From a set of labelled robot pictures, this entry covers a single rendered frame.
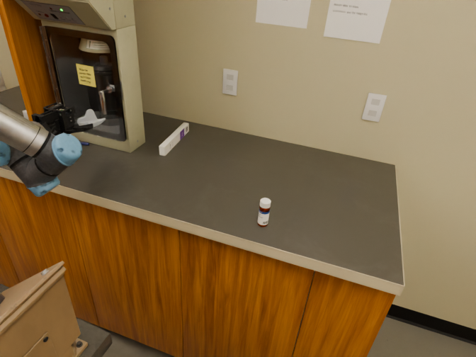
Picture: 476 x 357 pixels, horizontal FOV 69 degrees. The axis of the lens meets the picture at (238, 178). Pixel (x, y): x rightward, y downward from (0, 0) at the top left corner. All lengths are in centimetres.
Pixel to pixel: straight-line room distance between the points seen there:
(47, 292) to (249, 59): 122
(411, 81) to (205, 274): 106
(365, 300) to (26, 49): 145
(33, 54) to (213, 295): 112
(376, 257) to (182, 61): 118
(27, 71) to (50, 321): 106
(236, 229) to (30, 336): 60
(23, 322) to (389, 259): 89
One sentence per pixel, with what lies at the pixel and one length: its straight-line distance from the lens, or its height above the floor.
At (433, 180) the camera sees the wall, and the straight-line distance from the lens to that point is 171.
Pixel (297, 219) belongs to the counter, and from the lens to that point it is 115.
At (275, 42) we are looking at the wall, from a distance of 154.
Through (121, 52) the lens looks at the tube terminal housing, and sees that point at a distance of 135.
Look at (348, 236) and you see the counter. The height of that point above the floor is 94.
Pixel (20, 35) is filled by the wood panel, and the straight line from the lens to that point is 155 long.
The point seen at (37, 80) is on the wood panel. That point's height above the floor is 119.
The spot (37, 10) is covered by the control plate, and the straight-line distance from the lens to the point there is 144.
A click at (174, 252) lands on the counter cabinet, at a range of 125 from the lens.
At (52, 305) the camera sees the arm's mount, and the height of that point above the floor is 112.
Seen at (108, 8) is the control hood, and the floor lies 148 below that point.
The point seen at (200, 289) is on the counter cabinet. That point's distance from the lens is 133.
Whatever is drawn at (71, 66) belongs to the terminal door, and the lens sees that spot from 148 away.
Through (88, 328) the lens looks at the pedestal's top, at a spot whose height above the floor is 94.
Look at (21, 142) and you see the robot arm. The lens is 97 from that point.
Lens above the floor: 164
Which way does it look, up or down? 33 degrees down
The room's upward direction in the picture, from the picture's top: 4 degrees clockwise
